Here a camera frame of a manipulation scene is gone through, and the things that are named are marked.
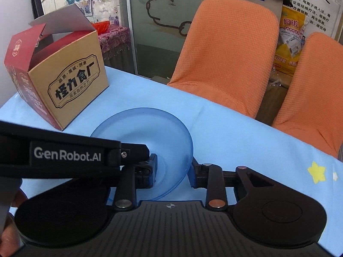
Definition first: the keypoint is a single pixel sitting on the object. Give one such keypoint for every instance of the blue translucent plastic bowl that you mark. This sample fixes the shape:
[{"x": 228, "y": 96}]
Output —
[{"x": 164, "y": 135}]

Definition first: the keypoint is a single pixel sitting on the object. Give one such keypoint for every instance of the right orange chair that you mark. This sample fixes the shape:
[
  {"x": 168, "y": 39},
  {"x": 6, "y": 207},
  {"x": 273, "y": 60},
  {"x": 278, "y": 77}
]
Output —
[{"x": 312, "y": 108}]

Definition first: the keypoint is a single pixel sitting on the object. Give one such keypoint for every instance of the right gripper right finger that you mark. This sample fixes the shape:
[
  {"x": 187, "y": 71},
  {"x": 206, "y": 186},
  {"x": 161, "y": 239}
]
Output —
[{"x": 211, "y": 178}]

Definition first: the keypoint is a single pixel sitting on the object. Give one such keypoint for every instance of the red cracker box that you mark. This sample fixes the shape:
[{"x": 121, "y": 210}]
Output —
[{"x": 57, "y": 66}]

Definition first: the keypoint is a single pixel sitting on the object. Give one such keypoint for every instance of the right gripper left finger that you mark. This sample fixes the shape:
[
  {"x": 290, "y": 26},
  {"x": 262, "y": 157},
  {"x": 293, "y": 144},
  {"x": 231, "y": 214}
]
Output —
[{"x": 132, "y": 177}]

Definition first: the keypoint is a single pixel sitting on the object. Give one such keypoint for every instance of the glass door with cartoon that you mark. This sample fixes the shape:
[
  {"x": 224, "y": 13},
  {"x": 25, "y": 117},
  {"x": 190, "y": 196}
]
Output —
[{"x": 158, "y": 30}]

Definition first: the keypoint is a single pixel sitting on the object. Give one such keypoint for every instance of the left orange chair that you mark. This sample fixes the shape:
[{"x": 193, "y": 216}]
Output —
[{"x": 228, "y": 54}]

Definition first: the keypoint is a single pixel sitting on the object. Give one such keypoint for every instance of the orange chair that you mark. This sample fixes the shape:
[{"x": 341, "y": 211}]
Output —
[
  {"x": 228, "y": 54},
  {"x": 312, "y": 108}
]

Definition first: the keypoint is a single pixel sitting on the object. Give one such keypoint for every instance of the person's hand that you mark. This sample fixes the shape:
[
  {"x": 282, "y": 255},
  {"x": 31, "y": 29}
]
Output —
[{"x": 10, "y": 239}]

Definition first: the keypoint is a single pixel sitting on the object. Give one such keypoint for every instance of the white poster with chinese text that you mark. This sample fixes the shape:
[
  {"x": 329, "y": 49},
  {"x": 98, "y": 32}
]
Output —
[{"x": 324, "y": 16}]

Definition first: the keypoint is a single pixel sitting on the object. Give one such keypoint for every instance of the yellow snack package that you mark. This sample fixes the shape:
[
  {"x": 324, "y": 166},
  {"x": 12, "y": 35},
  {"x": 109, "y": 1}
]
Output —
[{"x": 291, "y": 40}]

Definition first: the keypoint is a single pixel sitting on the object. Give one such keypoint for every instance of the blue cartoon pig tablecloth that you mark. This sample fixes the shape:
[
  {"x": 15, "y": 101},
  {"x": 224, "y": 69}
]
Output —
[{"x": 284, "y": 196}]

